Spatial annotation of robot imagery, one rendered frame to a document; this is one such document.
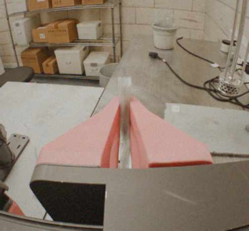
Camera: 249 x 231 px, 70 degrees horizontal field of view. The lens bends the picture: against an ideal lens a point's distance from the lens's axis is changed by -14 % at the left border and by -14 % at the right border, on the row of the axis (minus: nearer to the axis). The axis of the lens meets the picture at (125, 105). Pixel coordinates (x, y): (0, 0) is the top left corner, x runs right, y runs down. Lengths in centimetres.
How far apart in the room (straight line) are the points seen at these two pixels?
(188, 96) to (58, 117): 45
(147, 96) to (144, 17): 190
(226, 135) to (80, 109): 45
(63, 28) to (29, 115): 178
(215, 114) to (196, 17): 197
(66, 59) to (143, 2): 114
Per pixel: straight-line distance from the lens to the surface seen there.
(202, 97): 74
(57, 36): 247
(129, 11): 255
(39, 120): 67
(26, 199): 49
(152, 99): 69
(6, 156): 54
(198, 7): 252
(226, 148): 57
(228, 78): 52
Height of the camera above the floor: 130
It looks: 37 degrees down
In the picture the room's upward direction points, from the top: 1 degrees counter-clockwise
